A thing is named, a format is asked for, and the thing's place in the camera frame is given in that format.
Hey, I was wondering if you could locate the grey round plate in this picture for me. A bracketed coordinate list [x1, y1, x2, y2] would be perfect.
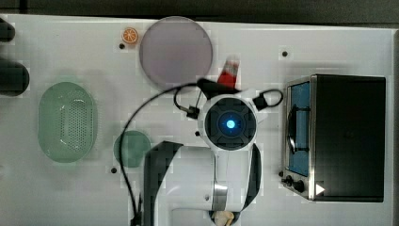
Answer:
[139, 16, 213, 89]

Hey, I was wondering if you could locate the green oval colander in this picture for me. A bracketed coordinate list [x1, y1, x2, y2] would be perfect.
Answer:
[38, 82, 98, 163]

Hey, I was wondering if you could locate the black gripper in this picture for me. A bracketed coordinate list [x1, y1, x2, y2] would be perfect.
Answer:
[197, 78, 239, 100]

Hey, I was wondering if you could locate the silver toaster oven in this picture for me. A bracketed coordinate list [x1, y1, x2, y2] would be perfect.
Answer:
[279, 74, 386, 202]

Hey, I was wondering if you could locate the orange slice toy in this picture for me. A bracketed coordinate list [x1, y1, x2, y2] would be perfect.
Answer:
[121, 27, 138, 44]

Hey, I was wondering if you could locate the red ketchup bottle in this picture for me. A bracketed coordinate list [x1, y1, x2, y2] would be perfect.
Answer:
[217, 56, 240, 89]

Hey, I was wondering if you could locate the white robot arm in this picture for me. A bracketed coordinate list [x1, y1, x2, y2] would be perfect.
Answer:
[141, 79, 270, 226]

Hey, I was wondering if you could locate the green metal cup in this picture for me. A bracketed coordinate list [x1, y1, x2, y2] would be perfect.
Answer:
[114, 130, 152, 168]

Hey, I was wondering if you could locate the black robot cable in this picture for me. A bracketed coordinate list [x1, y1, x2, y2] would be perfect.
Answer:
[118, 82, 284, 226]

